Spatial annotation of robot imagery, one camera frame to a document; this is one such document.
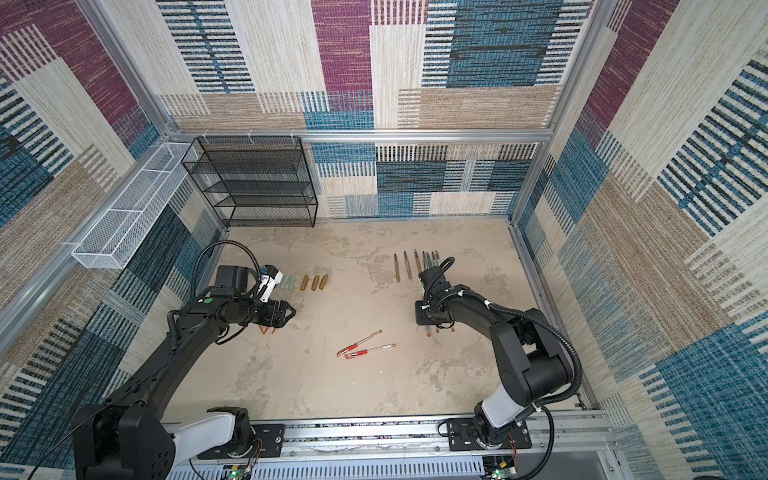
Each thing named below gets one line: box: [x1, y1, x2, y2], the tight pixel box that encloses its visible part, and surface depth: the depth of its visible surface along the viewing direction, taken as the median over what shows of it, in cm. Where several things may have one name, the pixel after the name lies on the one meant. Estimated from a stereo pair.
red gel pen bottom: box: [344, 343, 397, 359], surface depth 89 cm
